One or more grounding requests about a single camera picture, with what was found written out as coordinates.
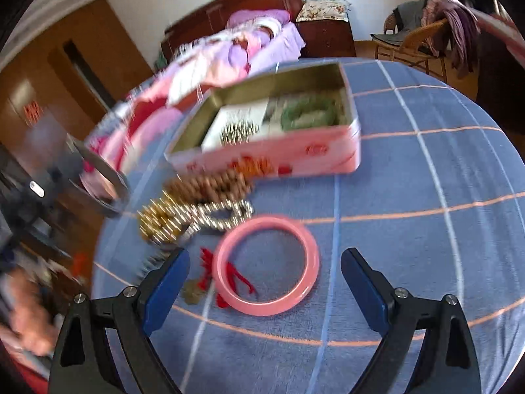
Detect white jewelry card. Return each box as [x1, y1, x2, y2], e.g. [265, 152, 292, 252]
[200, 104, 270, 151]

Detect person's left hand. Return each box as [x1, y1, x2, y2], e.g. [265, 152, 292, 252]
[7, 272, 59, 357]

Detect brown wooden bead bracelet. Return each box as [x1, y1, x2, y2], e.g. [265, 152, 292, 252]
[163, 171, 256, 207]

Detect pink bangle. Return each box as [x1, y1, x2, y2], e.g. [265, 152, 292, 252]
[212, 214, 321, 317]

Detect pink patchwork quilt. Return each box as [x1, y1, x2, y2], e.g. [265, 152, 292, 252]
[82, 8, 306, 200]

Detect white and pink desk cloth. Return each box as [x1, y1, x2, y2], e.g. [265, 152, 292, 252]
[471, 7, 525, 64]

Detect grey garment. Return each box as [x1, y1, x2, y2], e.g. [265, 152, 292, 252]
[393, 0, 430, 47]

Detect red cord with charm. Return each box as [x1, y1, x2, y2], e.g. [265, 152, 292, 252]
[180, 247, 259, 308]

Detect rattan chair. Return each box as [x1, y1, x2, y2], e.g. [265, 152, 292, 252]
[371, 8, 452, 83]

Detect green jade bracelet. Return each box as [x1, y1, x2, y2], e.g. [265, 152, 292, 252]
[278, 94, 340, 126]

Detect silver bead bracelet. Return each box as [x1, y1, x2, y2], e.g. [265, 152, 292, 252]
[180, 198, 255, 233]

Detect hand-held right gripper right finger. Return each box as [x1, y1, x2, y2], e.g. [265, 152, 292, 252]
[340, 247, 482, 394]

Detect purple striped garment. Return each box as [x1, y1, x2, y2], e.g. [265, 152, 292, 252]
[422, 0, 481, 79]

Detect red paper decoration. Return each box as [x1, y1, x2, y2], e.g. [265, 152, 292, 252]
[22, 102, 44, 126]

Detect pink tin box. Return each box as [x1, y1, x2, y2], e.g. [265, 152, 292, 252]
[164, 63, 362, 180]

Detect dark wooden nightstand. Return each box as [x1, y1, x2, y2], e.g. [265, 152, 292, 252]
[295, 17, 357, 59]

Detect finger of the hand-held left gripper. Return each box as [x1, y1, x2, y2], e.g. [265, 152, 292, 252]
[68, 136, 131, 219]

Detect blue checkered tablecloth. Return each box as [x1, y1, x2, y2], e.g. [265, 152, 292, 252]
[92, 57, 522, 394]

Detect brown wooden wardrobe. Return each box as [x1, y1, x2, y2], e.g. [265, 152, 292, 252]
[0, 0, 155, 255]

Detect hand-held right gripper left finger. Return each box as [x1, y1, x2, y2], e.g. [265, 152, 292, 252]
[48, 247, 191, 394]

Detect floral pillow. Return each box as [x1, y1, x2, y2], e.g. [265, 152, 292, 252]
[295, 0, 353, 24]

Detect gold bead necklace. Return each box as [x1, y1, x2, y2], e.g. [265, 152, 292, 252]
[137, 196, 194, 244]

